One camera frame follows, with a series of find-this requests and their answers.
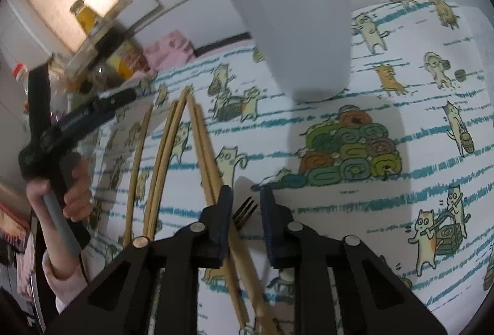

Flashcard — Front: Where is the pink cloth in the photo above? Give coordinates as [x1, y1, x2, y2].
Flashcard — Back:
[144, 30, 195, 69]

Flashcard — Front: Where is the dark sauce bottle yellow label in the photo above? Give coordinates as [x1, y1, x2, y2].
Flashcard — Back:
[69, 0, 149, 83]

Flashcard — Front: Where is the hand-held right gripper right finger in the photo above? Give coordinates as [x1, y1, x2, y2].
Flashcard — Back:
[259, 184, 444, 335]

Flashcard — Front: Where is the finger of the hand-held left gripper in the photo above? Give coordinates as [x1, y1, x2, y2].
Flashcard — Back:
[28, 63, 52, 135]
[50, 87, 137, 143]

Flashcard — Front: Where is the person's left forearm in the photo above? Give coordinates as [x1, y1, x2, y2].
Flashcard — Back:
[40, 254, 91, 316]

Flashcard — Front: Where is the white cup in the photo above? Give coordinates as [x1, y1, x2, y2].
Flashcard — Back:
[214, 0, 354, 102]

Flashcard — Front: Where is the cat printed cloth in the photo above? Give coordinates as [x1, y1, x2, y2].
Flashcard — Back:
[83, 0, 494, 335]

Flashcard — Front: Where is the person's left hand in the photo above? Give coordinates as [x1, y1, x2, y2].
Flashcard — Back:
[25, 154, 94, 276]

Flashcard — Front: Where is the pile of wooden chopsticks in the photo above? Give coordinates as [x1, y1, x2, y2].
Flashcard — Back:
[124, 85, 280, 335]

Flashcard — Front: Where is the oil bottle with red cap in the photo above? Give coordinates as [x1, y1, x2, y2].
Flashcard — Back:
[11, 63, 28, 83]

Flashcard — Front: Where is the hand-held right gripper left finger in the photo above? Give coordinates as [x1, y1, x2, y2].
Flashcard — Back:
[46, 184, 234, 335]

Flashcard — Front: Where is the metal fork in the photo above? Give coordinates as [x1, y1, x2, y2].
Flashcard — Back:
[231, 197, 258, 231]

